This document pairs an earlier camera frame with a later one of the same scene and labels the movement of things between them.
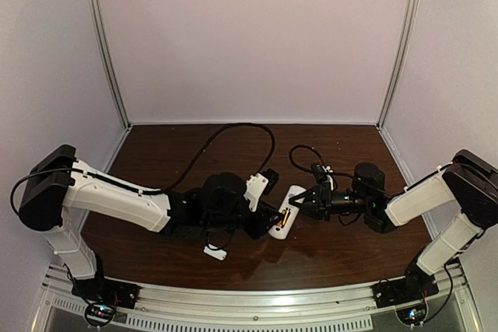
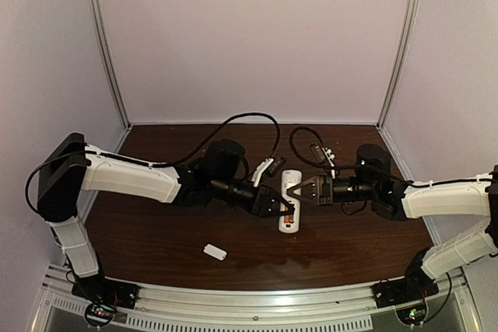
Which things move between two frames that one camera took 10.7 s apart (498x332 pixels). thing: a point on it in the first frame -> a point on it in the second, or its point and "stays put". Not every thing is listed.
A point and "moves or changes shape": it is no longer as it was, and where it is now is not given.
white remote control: x=281 y=233 moves or changes shape
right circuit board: x=412 y=316 stays put
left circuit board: x=99 y=314 stays put
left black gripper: x=259 y=222 -> x=263 y=200
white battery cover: x=219 y=254 stays put
